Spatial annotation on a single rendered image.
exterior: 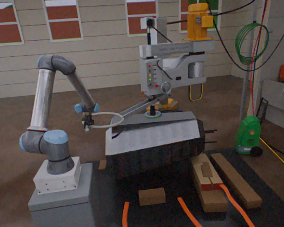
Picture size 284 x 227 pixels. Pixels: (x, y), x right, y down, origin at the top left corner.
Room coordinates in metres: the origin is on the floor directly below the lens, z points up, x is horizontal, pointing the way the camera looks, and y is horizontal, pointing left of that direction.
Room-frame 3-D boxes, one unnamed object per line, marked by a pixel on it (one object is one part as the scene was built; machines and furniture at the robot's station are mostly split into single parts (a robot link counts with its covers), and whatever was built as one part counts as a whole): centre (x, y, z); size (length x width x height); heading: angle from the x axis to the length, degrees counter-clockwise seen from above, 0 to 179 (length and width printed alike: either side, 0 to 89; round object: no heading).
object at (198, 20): (2.67, -0.78, 1.94); 0.31 x 0.28 x 0.40; 21
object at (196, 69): (2.69, -0.77, 1.38); 0.19 x 0.19 x 0.20
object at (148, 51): (2.58, -0.48, 1.65); 0.96 x 0.25 x 0.17; 111
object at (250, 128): (2.78, -1.65, 0.43); 0.35 x 0.35 x 0.87; 77
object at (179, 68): (2.58, -0.53, 1.34); 0.74 x 0.23 x 0.49; 111
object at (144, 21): (3.17, -0.18, 2.00); 0.20 x 0.18 x 0.15; 2
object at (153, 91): (2.48, -0.23, 1.36); 0.36 x 0.22 x 0.45; 111
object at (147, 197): (1.86, -0.06, 0.07); 0.30 x 0.12 x 0.12; 94
